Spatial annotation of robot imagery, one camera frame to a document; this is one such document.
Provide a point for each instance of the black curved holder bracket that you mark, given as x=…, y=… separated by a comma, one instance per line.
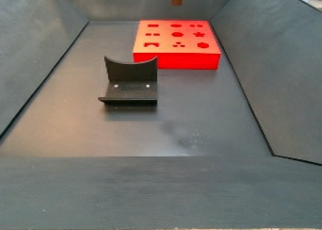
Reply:
x=133, y=82

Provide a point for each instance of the red shape-sorting board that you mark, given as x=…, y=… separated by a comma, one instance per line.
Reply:
x=184, y=44

